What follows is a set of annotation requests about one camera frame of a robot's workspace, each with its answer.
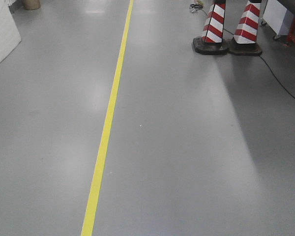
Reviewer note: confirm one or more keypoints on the red white traffic cone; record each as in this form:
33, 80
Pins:
211, 41

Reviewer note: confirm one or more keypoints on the white foam block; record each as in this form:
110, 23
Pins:
9, 34

